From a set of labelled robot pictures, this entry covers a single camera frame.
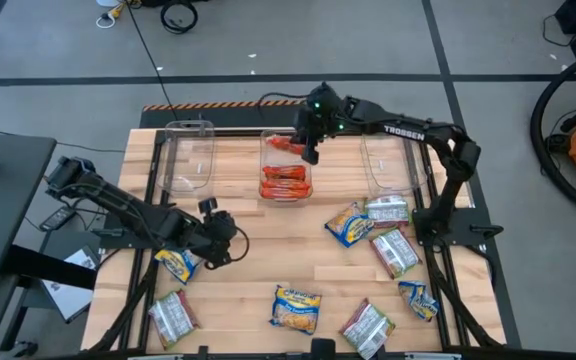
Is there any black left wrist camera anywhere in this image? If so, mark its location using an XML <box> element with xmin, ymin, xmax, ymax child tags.
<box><xmin>197</xmin><ymin>197</ymin><xmax>219</xmax><ymax>217</ymax></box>

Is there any green pink Maruchan ramen pack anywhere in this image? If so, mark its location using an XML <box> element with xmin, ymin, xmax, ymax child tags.
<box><xmin>338</xmin><ymin>298</ymin><xmax>397</xmax><ymax>360</ymax></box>
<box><xmin>147</xmin><ymin>288</ymin><xmax>202</xmax><ymax>351</ymax></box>
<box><xmin>364</xmin><ymin>194</ymin><xmax>412</xmax><ymax>229</ymax></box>
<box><xmin>370</xmin><ymin>227</ymin><xmax>423</xmax><ymax>280</ymax></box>

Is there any black vacuum hose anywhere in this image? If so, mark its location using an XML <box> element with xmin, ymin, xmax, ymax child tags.
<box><xmin>530</xmin><ymin>49</ymin><xmax>576</xmax><ymax>219</ymax></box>

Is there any black mat with hazard stripe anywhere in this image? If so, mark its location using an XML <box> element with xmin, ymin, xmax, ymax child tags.
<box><xmin>139</xmin><ymin>98</ymin><xmax>319</xmax><ymax>129</ymax></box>

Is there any dark grey desk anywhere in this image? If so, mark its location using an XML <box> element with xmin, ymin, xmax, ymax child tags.
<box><xmin>0</xmin><ymin>132</ymin><xmax>58</xmax><ymax>282</ymax></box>

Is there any blue yellow Maruchan ramen pack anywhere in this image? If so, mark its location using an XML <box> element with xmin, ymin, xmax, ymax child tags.
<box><xmin>397</xmin><ymin>279</ymin><xmax>441</xmax><ymax>323</ymax></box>
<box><xmin>323</xmin><ymin>201</ymin><xmax>375</xmax><ymax>249</ymax></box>
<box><xmin>154</xmin><ymin>248</ymin><xmax>204</xmax><ymax>286</ymax></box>
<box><xmin>269</xmin><ymin>284</ymin><xmax>323</xmax><ymax>336</ymax></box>

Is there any clear plastic bin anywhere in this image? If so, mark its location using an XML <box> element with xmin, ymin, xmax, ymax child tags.
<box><xmin>156</xmin><ymin>119</ymin><xmax>217</xmax><ymax>195</ymax></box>
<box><xmin>259</xmin><ymin>128</ymin><xmax>315</xmax><ymax>202</ymax></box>
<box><xmin>360</xmin><ymin>130</ymin><xmax>429</xmax><ymax>199</ymax></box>

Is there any silver laptop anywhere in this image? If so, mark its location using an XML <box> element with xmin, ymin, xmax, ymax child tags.
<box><xmin>40</xmin><ymin>244</ymin><xmax>102</xmax><ymax>324</ymax></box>

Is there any coiled black cable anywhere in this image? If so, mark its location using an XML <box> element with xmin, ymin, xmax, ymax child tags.
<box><xmin>160</xmin><ymin>0</ymin><xmax>200</xmax><ymax>35</ymax></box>

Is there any long black floor cable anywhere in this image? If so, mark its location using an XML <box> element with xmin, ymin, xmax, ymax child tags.
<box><xmin>125</xmin><ymin>0</ymin><xmax>179</xmax><ymax>122</ymax></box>

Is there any black rectangular object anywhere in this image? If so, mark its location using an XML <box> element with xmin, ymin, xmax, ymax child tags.
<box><xmin>311</xmin><ymin>338</ymin><xmax>337</xmax><ymax>360</ymax></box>

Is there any black aluminium table frame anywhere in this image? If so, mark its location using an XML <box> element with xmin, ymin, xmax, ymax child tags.
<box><xmin>87</xmin><ymin>127</ymin><xmax>507</xmax><ymax>360</ymax></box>

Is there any black desk crossbar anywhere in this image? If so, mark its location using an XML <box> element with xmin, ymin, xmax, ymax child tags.
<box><xmin>0</xmin><ymin>243</ymin><xmax>100</xmax><ymax>291</ymax></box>

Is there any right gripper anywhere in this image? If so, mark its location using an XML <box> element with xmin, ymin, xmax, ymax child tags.
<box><xmin>291</xmin><ymin>107</ymin><xmax>330</xmax><ymax>166</ymax></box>

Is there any yellow white power plug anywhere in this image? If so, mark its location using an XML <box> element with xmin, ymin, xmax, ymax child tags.
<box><xmin>95</xmin><ymin>2</ymin><xmax>129</xmax><ymax>29</ymax></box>

